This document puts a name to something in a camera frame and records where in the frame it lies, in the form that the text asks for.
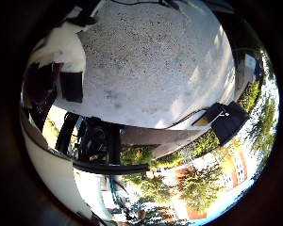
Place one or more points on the green hedge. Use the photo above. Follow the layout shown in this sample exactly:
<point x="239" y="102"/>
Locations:
<point x="207" y="142"/>

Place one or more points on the white box with blue lid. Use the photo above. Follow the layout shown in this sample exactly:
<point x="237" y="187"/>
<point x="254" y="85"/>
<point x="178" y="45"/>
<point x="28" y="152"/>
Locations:
<point x="251" y="66"/>

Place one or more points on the orange and white building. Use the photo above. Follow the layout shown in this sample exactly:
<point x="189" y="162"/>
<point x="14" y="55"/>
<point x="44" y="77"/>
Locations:
<point x="236" y="168"/>

